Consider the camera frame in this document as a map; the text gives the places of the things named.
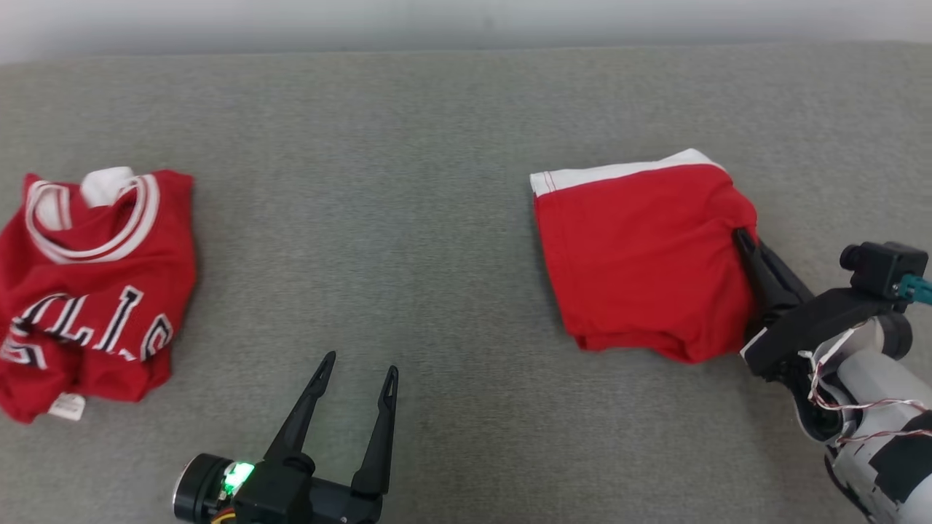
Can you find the plain red garment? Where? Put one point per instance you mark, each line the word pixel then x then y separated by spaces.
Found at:
pixel 641 262

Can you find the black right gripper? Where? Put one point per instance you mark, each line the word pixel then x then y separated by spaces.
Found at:
pixel 801 331

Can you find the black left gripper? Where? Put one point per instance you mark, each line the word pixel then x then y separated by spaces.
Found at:
pixel 291 495

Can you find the red jersey with white sleeves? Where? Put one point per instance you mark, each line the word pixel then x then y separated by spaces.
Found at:
pixel 109 276

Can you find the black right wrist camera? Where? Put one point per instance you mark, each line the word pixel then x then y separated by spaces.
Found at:
pixel 885 266

